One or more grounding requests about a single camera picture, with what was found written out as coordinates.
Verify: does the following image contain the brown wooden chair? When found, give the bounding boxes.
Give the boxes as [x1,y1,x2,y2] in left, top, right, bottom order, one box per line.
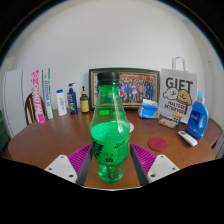
[24,92,38,126]

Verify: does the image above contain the flat round red coaster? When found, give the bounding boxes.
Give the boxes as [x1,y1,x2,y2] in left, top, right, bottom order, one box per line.
[147,137,169,153]

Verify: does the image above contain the green plastic drink bottle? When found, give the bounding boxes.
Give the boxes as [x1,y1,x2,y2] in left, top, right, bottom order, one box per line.
[89,71,132,184]

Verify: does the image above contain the white paper gift bag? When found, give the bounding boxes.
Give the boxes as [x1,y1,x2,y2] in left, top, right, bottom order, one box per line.
[159,55,198,124]

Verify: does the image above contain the white cabinet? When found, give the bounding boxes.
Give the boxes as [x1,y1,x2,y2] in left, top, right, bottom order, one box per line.
[2,69,28,138]

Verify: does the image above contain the amber pump bottle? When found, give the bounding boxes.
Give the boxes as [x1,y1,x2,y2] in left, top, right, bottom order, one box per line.
[79,86,90,114]

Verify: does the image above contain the dark blue pump bottle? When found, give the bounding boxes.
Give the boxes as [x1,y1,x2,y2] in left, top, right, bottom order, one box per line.
[66,82,79,115]

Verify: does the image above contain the blue detergent bottle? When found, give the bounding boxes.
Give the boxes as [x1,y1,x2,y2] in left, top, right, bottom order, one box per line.
[185,90,210,140]

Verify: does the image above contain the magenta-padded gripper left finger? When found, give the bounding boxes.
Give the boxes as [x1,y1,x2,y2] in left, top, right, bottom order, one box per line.
[44,143,95,187]

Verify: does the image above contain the colourful puzzle cube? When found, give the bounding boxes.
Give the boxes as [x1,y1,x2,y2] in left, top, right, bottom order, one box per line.
[172,113,183,126]

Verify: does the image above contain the pink and white tall box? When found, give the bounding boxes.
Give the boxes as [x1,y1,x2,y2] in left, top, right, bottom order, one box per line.
[31,69,46,125]

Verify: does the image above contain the green and white tall box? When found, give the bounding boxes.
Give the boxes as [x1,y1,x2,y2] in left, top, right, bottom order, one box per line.
[41,68,55,120]

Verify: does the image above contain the white remote control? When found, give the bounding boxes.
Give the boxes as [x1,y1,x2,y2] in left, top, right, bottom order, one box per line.
[177,130,198,147]

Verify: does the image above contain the framed group photo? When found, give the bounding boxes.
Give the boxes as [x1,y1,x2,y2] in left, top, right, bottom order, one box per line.
[88,67,161,111]

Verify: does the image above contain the blue tissue pack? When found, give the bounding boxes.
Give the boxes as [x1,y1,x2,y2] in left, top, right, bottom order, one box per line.
[137,98,161,120]

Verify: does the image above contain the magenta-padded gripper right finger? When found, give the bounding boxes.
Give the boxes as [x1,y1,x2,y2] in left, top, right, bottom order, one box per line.
[129,143,181,187]

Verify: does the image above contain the small floral patterned case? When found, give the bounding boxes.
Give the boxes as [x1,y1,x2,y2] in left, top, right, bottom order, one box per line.
[158,117,177,129]

